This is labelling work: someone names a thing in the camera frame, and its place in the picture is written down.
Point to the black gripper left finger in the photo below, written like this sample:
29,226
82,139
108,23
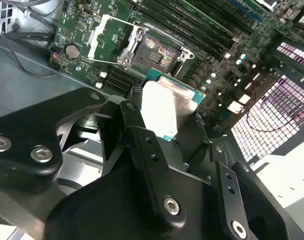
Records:
22,140

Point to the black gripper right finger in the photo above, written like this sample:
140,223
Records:
254,205

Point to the silver CPU green substrate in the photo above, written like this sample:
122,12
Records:
167,105

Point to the metal socket cover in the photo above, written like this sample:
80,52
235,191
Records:
95,41

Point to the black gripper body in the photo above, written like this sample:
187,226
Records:
104,212

